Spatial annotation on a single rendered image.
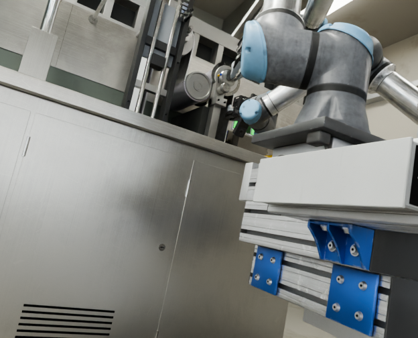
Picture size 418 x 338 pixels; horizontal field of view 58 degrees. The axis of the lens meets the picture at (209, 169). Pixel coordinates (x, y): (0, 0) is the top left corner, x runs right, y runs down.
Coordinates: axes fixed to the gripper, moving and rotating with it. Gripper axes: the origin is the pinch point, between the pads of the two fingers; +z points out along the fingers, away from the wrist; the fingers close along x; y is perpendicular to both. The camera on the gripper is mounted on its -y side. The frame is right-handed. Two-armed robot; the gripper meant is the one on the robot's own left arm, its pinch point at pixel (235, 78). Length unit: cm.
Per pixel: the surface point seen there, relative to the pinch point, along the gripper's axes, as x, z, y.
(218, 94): 6.0, 6.8, -7.0
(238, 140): -8.1, 16.6, -19.2
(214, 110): 6.9, 10.9, -13.4
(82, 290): 47, 40, -82
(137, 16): 38, 12, 45
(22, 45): 80, 33, 18
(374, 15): -206, -30, 206
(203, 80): 12.0, 6.3, -0.5
